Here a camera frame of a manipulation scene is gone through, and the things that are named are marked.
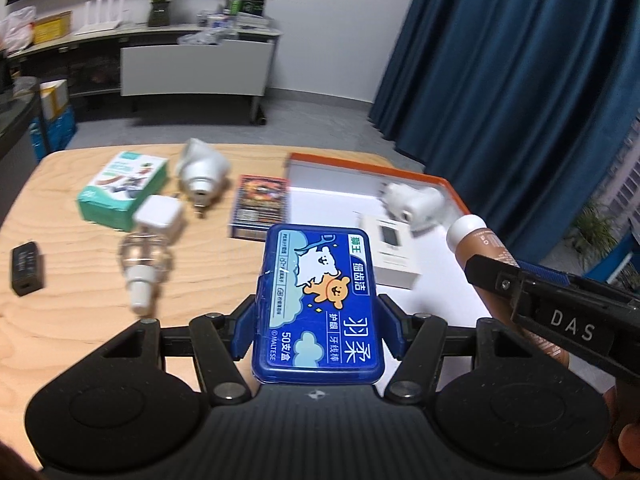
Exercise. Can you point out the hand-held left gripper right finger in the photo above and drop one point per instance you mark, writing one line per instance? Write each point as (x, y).
(392, 330)

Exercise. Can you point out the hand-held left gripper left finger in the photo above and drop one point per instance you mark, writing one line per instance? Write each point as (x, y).
(245, 330)

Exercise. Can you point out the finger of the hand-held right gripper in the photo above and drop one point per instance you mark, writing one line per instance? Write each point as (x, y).
(545, 271)
(492, 280)

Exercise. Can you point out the brown bottle white cap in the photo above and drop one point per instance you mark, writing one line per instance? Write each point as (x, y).
(482, 240)

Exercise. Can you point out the blue floss pick box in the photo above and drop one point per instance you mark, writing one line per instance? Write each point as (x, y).
(320, 310)

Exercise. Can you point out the orange cardboard box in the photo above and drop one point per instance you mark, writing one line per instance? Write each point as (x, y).
(325, 205)

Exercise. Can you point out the small black adapter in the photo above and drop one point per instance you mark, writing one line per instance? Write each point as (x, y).
(27, 270)

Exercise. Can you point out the person's right hand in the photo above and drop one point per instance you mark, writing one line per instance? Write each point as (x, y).
(627, 450)

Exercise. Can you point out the small green plant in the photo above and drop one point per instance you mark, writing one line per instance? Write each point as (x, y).
(595, 225)

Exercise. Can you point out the white plug adapter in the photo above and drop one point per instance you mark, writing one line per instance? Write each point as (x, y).
(205, 167)
(415, 202)

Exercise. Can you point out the clear bottle white neck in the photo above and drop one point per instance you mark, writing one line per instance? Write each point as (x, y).
(142, 280)

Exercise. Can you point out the dark playing card box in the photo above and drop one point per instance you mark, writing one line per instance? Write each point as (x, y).
(260, 200)

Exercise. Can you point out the white cube charger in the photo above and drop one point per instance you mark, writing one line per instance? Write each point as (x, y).
(157, 212)

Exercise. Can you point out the green bandage box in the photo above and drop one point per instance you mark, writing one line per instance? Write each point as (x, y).
(115, 180)

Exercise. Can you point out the blue curtain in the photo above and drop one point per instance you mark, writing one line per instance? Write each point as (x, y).
(500, 70)

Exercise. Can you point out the grey media cabinet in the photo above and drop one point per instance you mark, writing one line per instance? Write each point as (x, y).
(195, 67)

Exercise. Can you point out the stack of blue boxes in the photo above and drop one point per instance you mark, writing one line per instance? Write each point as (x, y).
(55, 130)

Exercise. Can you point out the dark glass desk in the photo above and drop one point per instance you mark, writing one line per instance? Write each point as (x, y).
(17, 145)

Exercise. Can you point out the clear plastic bag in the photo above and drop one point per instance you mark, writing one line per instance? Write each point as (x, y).
(205, 36)

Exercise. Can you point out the white yellow cardboard box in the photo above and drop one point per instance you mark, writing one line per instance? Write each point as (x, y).
(54, 97)

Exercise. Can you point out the small blue white carton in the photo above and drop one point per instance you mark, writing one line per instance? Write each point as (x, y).
(222, 21)

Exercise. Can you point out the black box green print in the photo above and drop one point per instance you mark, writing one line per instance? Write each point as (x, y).
(246, 0)

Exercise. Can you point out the white router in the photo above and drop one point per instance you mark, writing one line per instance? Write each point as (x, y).
(102, 17)

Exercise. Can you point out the white red plastic bag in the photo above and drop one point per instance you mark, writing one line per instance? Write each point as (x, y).
(17, 27)

